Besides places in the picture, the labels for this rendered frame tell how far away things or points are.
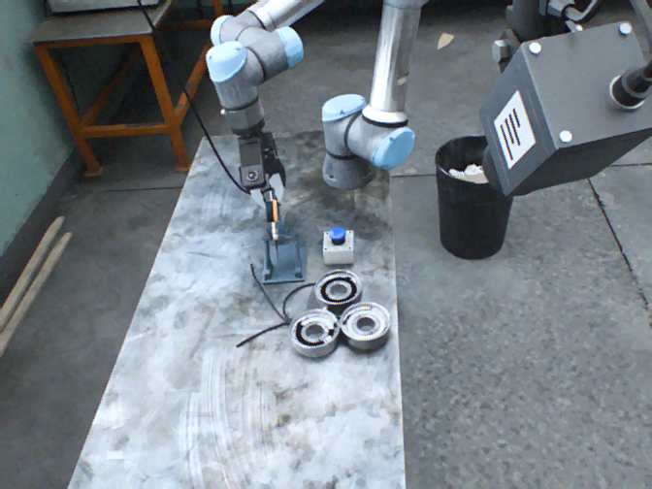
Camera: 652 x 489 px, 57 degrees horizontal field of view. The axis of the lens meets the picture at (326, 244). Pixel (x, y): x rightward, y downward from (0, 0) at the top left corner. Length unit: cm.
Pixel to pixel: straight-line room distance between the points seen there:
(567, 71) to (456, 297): 223
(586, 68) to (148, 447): 109
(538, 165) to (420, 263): 235
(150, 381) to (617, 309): 179
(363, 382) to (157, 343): 46
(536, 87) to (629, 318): 229
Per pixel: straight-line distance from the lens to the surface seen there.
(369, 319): 128
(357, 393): 120
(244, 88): 118
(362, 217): 157
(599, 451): 214
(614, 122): 24
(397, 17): 143
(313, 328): 129
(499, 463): 205
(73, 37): 317
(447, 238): 259
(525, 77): 25
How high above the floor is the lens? 179
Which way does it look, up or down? 41 degrees down
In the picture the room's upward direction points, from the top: 7 degrees counter-clockwise
